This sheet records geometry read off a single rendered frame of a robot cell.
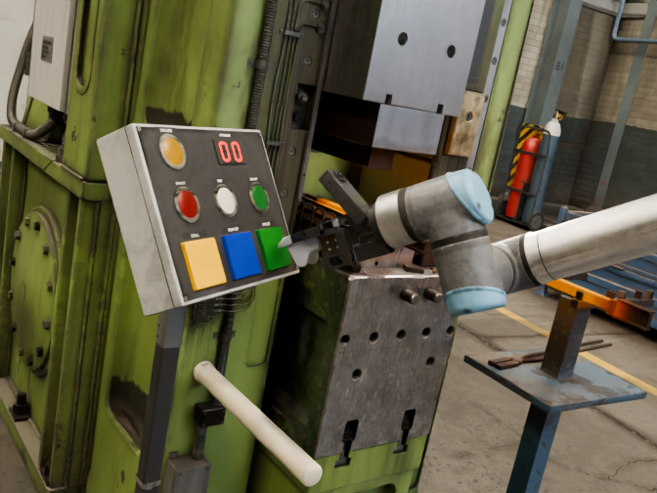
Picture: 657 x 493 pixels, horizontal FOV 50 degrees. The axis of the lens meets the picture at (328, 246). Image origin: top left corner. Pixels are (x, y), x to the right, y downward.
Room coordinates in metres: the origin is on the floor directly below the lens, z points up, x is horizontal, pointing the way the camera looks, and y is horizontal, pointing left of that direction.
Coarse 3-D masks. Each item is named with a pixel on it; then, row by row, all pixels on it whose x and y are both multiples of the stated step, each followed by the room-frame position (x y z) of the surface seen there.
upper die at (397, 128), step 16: (336, 96) 1.67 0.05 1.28; (320, 112) 1.71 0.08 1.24; (336, 112) 1.66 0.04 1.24; (352, 112) 1.61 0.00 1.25; (368, 112) 1.57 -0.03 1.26; (384, 112) 1.55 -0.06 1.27; (400, 112) 1.58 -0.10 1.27; (416, 112) 1.61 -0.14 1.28; (432, 112) 1.65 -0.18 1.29; (320, 128) 1.70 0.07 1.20; (336, 128) 1.65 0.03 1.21; (352, 128) 1.61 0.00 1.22; (368, 128) 1.56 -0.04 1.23; (384, 128) 1.56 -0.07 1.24; (400, 128) 1.59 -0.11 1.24; (416, 128) 1.62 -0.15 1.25; (432, 128) 1.65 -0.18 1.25; (368, 144) 1.56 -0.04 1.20; (384, 144) 1.57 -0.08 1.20; (400, 144) 1.59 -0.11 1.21; (416, 144) 1.63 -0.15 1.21; (432, 144) 1.66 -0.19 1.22
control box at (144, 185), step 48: (144, 144) 1.04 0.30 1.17; (192, 144) 1.14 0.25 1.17; (240, 144) 1.25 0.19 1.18; (144, 192) 1.01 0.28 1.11; (192, 192) 1.09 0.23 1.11; (240, 192) 1.20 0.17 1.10; (144, 240) 1.01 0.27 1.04; (192, 240) 1.04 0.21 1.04; (144, 288) 1.00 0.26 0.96; (192, 288) 1.00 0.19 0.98; (240, 288) 1.10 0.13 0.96
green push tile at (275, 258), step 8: (256, 232) 1.20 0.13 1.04; (264, 232) 1.21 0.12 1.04; (272, 232) 1.23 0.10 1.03; (280, 232) 1.25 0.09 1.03; (264, 240) 1.20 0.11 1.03; (272, 240) 1.22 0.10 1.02; (280, 240) 1.24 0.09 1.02; (264, 248) 1.19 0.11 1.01; (272, 248) 1.21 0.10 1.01; (280, 248) 1.23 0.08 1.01; (264, 256) 1.19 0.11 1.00; (272, 256) 1.20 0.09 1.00; (280, 256) 1.22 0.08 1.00; (288, 256) 1.25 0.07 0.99; (272, 264) 1.19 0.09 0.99; (280, 264) 1.21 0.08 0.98; (288, 264) 1.24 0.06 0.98
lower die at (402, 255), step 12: (300, 204) 1.80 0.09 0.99; (324, 204) 1.82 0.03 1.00; (336, 216) 1.74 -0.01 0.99; (300, 228) 1.70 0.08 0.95; (396, 252) 1.63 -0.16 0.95; (408, 252) 1.66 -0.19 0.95; (360, 264) 1.57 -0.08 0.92; (372, 264) 1.59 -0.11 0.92; (384, 264) 1.61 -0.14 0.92; (396, 264) 1.64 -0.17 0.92
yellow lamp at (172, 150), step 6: (168, 138) 1.09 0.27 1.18; (168, 144) 1.08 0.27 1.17; (174, 144) 1.09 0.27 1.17; (168, 150) 1.07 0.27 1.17; (174, 150) 1.08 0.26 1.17; (180, 150) 1.10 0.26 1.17; (168, 156) 1.07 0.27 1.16; (174, 156) 1.08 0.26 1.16; (180, 156) 1.09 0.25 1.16; (174, 162) 1.07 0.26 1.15; (180, 162) 1.09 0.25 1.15
